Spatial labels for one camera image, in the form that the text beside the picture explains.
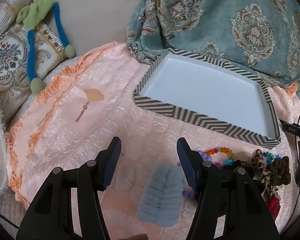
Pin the teal damask blanket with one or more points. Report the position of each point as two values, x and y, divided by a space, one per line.
215 17

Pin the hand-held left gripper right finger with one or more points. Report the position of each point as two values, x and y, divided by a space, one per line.
187 165

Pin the beige quilted mat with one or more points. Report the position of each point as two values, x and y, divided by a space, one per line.
1 205

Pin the striped beige cushion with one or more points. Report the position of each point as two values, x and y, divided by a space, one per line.
5 17

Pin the brown scrunchie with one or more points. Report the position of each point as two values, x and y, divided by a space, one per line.
280 170

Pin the red hair bow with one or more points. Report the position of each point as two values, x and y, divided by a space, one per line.
273 205

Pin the peach quilted blanket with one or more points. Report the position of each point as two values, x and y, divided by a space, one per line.
77 130

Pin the green and blue plush toy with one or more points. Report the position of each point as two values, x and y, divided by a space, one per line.
37 10

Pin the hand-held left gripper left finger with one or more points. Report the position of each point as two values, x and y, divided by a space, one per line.
112 163

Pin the leopard print hair bow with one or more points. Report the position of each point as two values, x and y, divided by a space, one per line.
258 160

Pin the floral embroidered cushion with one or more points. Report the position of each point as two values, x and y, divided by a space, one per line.
10 55

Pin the light blue fluffy scrunchie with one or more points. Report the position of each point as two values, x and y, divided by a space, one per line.
160 195

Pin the striped edge white box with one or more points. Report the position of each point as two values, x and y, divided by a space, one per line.
202 87

